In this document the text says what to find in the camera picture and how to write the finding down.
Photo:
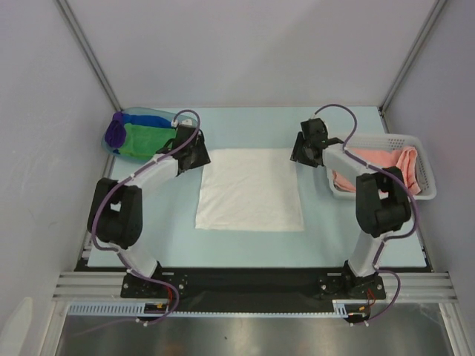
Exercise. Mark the slotted white cable duct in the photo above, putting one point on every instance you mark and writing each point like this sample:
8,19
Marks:
137,309

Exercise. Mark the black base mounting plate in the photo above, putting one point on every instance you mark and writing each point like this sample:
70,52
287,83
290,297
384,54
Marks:
261,290

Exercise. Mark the pink striped towel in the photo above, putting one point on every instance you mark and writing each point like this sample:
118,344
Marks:
404,159

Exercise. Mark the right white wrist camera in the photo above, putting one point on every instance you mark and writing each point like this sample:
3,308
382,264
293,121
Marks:
323,121

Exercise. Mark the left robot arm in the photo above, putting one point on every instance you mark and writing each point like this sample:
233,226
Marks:
115,221

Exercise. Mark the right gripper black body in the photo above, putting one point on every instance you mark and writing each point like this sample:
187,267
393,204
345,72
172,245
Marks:
304,152

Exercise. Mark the purple towel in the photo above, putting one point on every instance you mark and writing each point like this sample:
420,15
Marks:
116,133

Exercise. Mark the green towel in tray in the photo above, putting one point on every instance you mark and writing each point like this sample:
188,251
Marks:
142,142

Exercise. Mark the white perforated plastic basket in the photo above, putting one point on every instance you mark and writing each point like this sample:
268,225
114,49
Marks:
390,142

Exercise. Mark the translucent blue towel tray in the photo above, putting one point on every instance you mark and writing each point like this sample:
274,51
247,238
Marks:
143,111

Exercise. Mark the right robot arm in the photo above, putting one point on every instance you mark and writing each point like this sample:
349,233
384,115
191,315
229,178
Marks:
382,200

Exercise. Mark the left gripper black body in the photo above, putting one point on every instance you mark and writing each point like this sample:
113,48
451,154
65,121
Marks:
199,154

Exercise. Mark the white towel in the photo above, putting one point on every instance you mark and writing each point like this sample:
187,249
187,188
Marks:
250,190

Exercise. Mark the blue towel in tray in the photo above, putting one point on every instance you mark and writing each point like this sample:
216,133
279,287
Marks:
146,120

